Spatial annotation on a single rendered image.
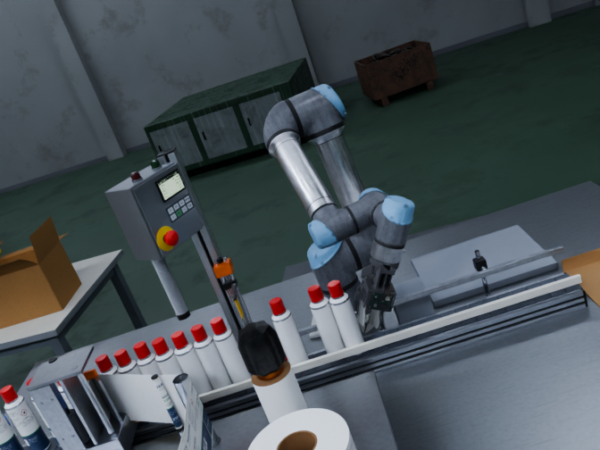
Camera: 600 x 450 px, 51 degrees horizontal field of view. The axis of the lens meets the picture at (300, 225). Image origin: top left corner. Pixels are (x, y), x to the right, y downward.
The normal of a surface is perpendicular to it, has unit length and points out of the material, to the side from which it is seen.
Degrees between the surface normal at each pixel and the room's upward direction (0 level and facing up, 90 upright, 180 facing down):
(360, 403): 0
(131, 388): 90
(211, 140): 90
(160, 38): 90
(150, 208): 90
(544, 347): 0
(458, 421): 0
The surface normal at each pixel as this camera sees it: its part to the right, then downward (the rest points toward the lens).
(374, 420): -0.32, -0.88
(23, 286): -0.02, 0.37
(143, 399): -0.41, 0.46
